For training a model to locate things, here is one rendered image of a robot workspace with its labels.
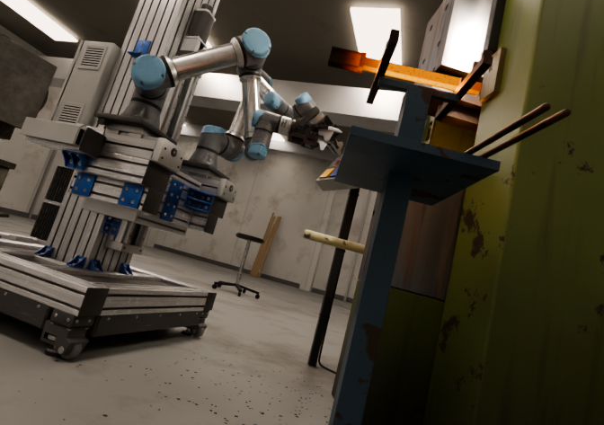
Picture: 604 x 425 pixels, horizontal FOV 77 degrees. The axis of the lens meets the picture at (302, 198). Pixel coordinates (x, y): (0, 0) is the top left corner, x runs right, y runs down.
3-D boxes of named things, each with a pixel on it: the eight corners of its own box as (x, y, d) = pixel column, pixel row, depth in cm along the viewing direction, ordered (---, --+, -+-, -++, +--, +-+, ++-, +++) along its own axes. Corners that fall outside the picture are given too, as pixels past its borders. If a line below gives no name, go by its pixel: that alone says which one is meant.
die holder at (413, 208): (386, 285, 126) (413, 159, 134) (357, 279, 163) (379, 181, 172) (542, 326, 130) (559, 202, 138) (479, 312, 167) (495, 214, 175)
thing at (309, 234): (303, 238, 182) (306, 227, 183) (301, 239, 187) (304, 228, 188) (390, 261, 185) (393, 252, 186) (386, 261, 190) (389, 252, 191)
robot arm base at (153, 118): (110, 116, 146) (118, 92, 148) (136, 132, 160) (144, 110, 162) (141, 121, 142) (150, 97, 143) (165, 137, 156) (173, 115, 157)
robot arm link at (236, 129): (208, 152, 208) (245, 62, 213) (227, 162, 220) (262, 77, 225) (222, 155, 201) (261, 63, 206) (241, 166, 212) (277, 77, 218)
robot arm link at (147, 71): (141, 103, 146) (269, 66, 164) (137, 89, 132) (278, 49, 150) (128, 74, 146) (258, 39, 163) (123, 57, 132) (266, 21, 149)
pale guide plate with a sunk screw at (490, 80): (493, 90, 129) (501, 46, 132) (478, 101, 138) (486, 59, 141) (499, 92, 129) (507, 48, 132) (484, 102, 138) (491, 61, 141)
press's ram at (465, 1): (451, 52, 144) (470, -37, 151) (411, 95, 182) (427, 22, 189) (554, 84, 147) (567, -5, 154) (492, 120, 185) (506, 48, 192)
